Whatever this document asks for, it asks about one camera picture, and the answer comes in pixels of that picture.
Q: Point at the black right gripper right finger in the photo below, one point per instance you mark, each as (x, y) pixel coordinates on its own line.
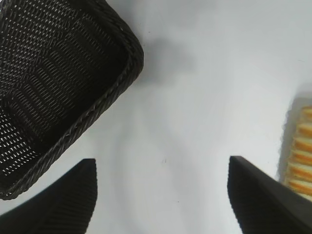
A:
(263, 207)

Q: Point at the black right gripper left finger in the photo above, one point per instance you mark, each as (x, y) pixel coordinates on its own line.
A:
(61, 207)

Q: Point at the long sliced bread loaf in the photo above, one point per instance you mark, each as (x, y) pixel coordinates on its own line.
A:
(303, 161)

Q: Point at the dark brown woven basket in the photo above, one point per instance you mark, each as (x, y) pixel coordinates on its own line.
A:
(61, 73)

